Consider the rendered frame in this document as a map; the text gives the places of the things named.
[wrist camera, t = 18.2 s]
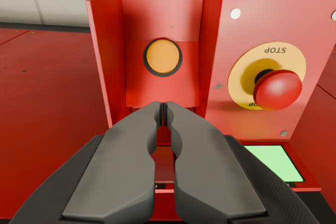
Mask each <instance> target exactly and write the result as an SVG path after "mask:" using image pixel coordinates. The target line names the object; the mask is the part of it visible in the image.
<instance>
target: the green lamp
mask: <svg viewBox="0 0 336 224"><path fill-rule="evenodd" d="M245 147H246V148H247V149H248V150H249V151H250V152H251V153H253V154H254V155H255V156H256V157H257V158H258V159H260V160H261V161H262V162H263V163H264V164H265V165H266V166H268V167H269V168H270V169H271V170H272V171H273V172H275V173H276V174H277V175H278V176H279V177H280V178H281V179H282V180H283V181H284V182H290V181H303V179H302V178H301V176H300V175H299V173H298V172H297V170H296V168H295V167H294V165H293V164H292V162H291V161H290V159H289V158H288V156H287V155H286V153H285V152H284V150H283V149H282V147H281V146H245Z"/></svg>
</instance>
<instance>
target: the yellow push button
mask: <svg viewBox="0 0 336 224"><path fill-rule="evenodd" d="M146 57H147V61H148V64H149V66H150V67H151V68H152V69H153V70H154V71H156V72H158V73H168V72H170V71H172V70H173V69H174V68H175V67H176V65H177V63H178V61H179V51H178V49H177V47H176V46H175V45H174V44H173V43H172V42H170V41H168V40H157V41H155V42H154V43H152V44H151V45H150V47H149V48H148V50H147V55H146Z"/></svg>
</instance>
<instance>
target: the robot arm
mask: <svg viewBox="0 0 336 224"><path fill-rule="evenodd" d="M163 118H164V126H167V128H168V129H169V130H170V131H171V144H170V148H171V150H172V151H173V152H174V153H175V154H176V156H177V160H176V161H175V170H174V189H173V192H174V201H175V210H176V214H177V215H178V217H179V218H180V219H182V220H183V221H185V222H186V223H188V224H320V223H319V222H318V220H317V219H316V217H315V216H314V215H313V213H312V212H311V211H310V209H309V208H308V207H307V206H306V204H305V203H304V202H303V201H302V200H301V198H300V197H299V196H298V195H297V194H296V193H295V192H294V191H293V190H292V189H291V188H290V187H289V186H288V184H286V183H285V182H284V181H283V180H282V179H281V178H280V177H279V176H278V175H277V174H276V173H275V172H274V171H272V170H271V169H270V168H269V167H268V166H267V165H265V164H264V163H263V162H262V161H261V160H260V159H258V158H257V157H256V156H255V155H254V154H253V153H252V152H250V151H249V150H248V149H247V148H246V147H245V146H243V145H242V144H241V143H240V142H239V141H238V140H236V139H235V138H234V137H233V136H232V135H231V134H226V135H224V134H223V133H222V132H221V131H220V130H219V129H217V128H216V127H215V126H214V125H213V124H211V123H210V122H209V121H207V120H206V119H204V118H203V117H201V116H199V115H197V114H196V113H194V112H192V111H190V110H188V109H186V108H185V107H183V106H181V105H179V104H177V103H175V102H173V101H167V102H159V101H153V102H151V103H150V104H148V105H146V106H144V107H142V108H140V109H139V110H137V111H135V112H133V113H131V114H129V115H128V116H126V117H124V118H123V119H121V120H120V121H118V122H117V123H116V124H114V125H113V126H112V127H111V128H109V129H108V130H107V131H106V132H105V133H104V134H103V135H95V136H94V137H93V138H92V139H91V140H90V141H89V142H87V143H86V144H85V145H84V146H83V147H82V148H81V149H79V150H78V151H77V152H76V153H75V154H74V155H73V156H72V157H70V158H69V159H68V160H67V161H66V162H65V163H64V164H62V165H61V166H60V167H59V168H58V169H57V170H56V171H55V172H53V173H52V174H51V175H50V176H49V177H48V178H47V179H46V180H45V181H44V182H43V183H42V184H41V185H40V186H39V187H38V188H37V189H36V190H35V191H34V192H33V193H32V194H31V195H30V196H29V197H28V199H27V200H26V201H25V202H24V203H23V204H22V206H21V207H20V208H19V209H18V211H17V212H16V213H15V215H14V216H13V217H12V219H11V220H10V221H9V223H8V224H143V223H145V222H146V221H148V220H149V219H150V218H151V217H152V215H153V213H154V206H155V162H154V160H153V159H152V158H151V155H152V154H153V153H154V151H155V150H156V149H157V129H158V128H159V127H160V126H162V122H163Z"/></svg>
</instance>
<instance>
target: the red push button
mask: <svg viewBox="0 0 336 224"><path fill-rule="evenodd" d="M254 84H255V87H254V90H253V100H254V102H255V103H256V104H257V105H258V106H259V107H260V108H262V109H264V110H266V111H278V110H282V109H284V108H286V107H288V106H290V105H291V104H292V103H294V102H295V101H296V100H297V98H298V97H299V96H300V94H301V91H302V87H303V86H302V81H301V79H300V77H299V76H298V75H297V74H296V73H295V72H293V71H291V70H287V69H279V70H274V69H270V68H269V69H265V70H262V71H261V72H259V73H258V74H257V76H256V77H255V79H254Z"/></svg>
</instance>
